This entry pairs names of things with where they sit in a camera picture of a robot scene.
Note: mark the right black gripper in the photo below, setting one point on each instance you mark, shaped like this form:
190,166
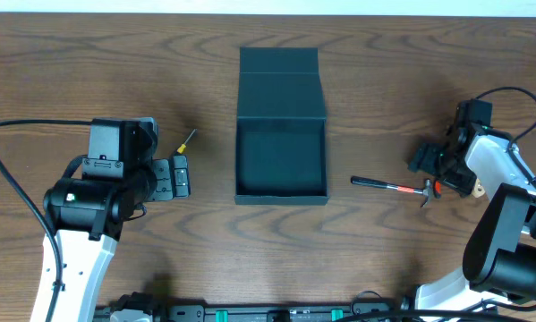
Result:
426,158

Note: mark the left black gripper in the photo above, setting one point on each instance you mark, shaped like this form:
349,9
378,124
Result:
163,180

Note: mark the red handled cutting pliers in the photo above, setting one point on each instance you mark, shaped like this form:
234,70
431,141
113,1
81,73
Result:
437,189

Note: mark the small claw hammer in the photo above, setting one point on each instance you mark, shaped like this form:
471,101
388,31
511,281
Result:
426,191

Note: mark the black yellow screwdriver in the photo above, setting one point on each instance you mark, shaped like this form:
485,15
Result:
180,150

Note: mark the orange scraper wooden handle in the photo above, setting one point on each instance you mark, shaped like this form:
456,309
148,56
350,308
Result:
477,190

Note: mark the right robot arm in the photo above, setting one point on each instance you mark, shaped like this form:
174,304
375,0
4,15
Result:
499,262

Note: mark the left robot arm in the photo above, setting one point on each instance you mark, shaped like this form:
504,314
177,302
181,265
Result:
88,206

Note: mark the dark green open gift box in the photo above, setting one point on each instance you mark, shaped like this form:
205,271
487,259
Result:
280,148

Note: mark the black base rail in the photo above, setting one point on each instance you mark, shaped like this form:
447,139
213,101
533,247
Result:
143,307

